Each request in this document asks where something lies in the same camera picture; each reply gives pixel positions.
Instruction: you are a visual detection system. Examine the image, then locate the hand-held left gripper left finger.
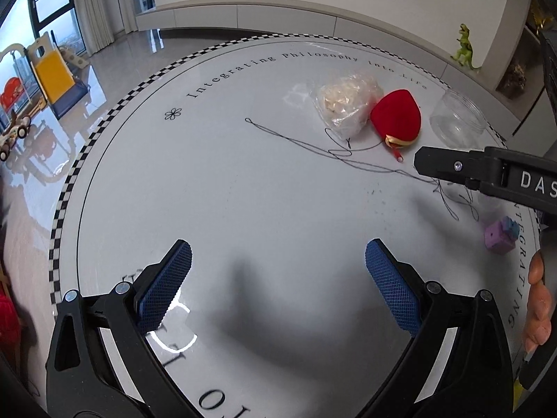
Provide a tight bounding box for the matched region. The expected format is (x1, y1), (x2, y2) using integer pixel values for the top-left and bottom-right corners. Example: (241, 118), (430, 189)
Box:
(46, 239), (193, 418)

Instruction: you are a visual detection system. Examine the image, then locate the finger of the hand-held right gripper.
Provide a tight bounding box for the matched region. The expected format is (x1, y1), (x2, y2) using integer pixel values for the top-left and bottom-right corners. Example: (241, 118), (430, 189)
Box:
(413, 146), (508, 192)

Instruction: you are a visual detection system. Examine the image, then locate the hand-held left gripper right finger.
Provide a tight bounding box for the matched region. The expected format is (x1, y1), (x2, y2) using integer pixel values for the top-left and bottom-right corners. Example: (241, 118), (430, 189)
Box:
(364, 239), (516, 418)

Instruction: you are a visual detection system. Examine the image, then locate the person's right hand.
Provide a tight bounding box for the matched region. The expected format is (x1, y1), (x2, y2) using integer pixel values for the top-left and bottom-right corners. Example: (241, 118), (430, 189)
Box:
(524, 253), (557, 353)

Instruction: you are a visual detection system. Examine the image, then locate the clear plastic jar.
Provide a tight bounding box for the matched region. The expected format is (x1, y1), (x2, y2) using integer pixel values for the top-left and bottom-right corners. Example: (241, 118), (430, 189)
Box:
(430, 89), (487, 148)

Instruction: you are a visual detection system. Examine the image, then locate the pink cube toy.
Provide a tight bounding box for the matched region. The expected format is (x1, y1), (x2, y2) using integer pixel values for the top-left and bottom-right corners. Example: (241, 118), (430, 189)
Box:
(484, 215), (520, 255)

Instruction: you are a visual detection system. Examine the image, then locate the black thread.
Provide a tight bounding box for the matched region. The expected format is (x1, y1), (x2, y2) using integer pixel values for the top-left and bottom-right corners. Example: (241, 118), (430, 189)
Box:
(244, 117), (479, 220)

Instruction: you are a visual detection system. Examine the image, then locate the brown rock ornament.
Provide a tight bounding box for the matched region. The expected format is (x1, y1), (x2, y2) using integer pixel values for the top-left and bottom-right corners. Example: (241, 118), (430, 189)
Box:
(505, 63), (527, 92)

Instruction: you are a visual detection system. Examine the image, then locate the green dinosaur toy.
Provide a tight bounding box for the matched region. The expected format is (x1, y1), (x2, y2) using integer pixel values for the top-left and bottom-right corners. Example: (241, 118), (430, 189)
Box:
(451, 23), (483, 72)

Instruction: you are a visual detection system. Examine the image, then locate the plastic bag with white contents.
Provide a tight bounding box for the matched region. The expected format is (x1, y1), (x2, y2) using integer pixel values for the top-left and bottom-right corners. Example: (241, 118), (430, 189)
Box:
(311, 73), (384, 137)

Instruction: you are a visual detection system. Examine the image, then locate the red cushion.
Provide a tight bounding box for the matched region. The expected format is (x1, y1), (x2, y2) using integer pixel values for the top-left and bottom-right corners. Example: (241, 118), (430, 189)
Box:
(0, 292), (20, 358)

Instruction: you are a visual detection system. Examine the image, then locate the wooden toy car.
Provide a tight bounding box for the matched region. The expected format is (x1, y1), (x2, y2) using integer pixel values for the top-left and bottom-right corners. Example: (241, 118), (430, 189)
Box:
(0, 115), (36, 162)

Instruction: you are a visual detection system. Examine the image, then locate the low white cabinet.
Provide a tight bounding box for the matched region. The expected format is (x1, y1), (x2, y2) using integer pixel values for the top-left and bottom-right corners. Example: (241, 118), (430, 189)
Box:
(137, 2), (449, 77)

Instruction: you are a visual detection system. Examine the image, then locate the yellow children's slide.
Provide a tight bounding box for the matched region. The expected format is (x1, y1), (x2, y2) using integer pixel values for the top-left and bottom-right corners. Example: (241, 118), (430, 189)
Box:
(28, 30), (90, 118)

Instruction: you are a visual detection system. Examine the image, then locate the children's swing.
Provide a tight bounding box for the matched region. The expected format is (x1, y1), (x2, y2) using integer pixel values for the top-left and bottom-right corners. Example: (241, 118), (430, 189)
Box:
(0, 44), (44, 114)

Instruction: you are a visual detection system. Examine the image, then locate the white curtain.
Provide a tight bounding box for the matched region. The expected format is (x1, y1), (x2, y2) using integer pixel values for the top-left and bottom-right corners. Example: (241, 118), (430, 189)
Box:
(72, 0), (140, 55)

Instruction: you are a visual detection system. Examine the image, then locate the wall shelf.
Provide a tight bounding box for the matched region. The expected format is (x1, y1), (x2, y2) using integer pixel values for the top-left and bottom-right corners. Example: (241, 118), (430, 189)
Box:
(496, 9), (544, 136)

